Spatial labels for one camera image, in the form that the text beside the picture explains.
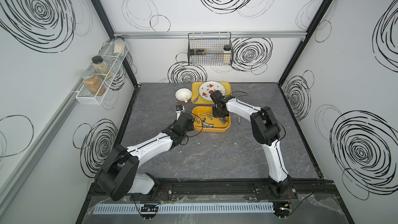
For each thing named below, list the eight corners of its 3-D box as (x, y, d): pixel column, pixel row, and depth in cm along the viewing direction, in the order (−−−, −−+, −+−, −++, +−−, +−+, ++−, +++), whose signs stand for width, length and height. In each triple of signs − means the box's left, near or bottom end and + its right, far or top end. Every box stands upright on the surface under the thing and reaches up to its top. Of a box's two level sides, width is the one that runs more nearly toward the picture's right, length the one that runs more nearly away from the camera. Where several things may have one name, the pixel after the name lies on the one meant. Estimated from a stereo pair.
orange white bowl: (172, 102, 111) (171, 97, 107) (180, 90, 118) (179, 86, 115) (186, 107, 108) (186, 102, 104) (194, 94, 116) (193, 90, 112)
